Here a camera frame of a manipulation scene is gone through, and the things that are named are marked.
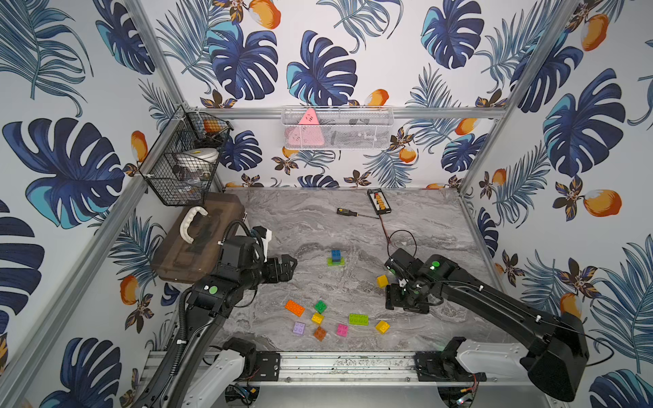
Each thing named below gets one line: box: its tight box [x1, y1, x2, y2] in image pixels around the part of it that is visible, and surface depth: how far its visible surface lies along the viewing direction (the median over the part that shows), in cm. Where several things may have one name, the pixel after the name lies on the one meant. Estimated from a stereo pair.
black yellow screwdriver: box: [335, 207, 381, 220], surface depth 112 cm
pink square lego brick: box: [335, 323, 350, 338], surface depth 83 cm
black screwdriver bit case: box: [367, 187, 392, 216], surface depth 116 cm
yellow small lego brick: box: [375, 320, 392, 335], surface depth 82 cm
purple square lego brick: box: [292, 321, 307, 335], surface depth 82 cm
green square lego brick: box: [314, 300, 328, 314], surface depth 87 cm
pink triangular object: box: [284, 107, 325, 148], surface depth 92 cm
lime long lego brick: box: [348, 313, 370, 327], surface depth 85 cm
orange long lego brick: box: [283, 299, 306, 318], surface depth 87 cm
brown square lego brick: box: [312, 325, 328, 342], surface depth 82 cm
